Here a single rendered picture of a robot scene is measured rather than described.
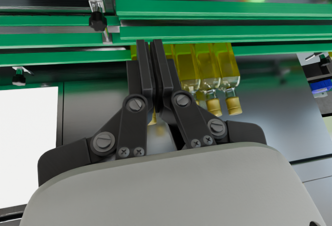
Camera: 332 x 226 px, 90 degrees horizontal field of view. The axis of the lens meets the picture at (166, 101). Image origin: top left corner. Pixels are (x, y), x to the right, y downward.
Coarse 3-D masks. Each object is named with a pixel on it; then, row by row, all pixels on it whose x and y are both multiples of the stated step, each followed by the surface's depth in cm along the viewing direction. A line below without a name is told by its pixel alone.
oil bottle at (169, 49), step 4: (164, 44) 44; (168, 44) 44; (172, 44) 44; (164, 48) 43; (168, 48) 44; (172, 48) 44; (168, 52) 43; (172, 52) 43; (168, 56) 43; (172, 56) 43; (176, 64) 43; (176, 68) 42
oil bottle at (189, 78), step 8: (176, 48) 44; (184, 48) 44; (192, 48) 45; (176, 56) 44; (184, 56) 44; (192, 56) 44; (184, 64) 43; (192, 64) 43; (184, 72) 42; (192, 72) 43; (184, 80) 42; (192, 80) 42; (200, 80) 43; (184, 88) 42; (192, 88) 42
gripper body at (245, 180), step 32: (128, 160) 6; (160, 160) 6; (192, 160) 6; (224, 160) 6; (256, 160) 6; (64, 192) 5; (96, 192) 5; (128, 192) 5; (160, 192) 5; (192, 192) 5; (224, 192) 6; (256, 192) 6; (288, 192) 6; (32, 224) 5; (64, 224) 5; (96, 224) 5; (128, 224) 5; (160, 224) 5; (192, 224) 5; (224, 224) 5; (256, 224) 5; (288, 224) 5; (320, 224) 5
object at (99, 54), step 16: (16, 48) 44; (32, 48) 44; (48, 48) 45; (64, 48) 46; (80, 48) 46; (96, 48) 47; (112, 48) 48; (128, 48) 49; (240, 48) 55; (256, 48) 56; (272, 48) 57; (288, 48) 58; (304, 48) 60; (320, 48) 61; (0, 64) 42; (16, 64) 42; (32, 64) 43
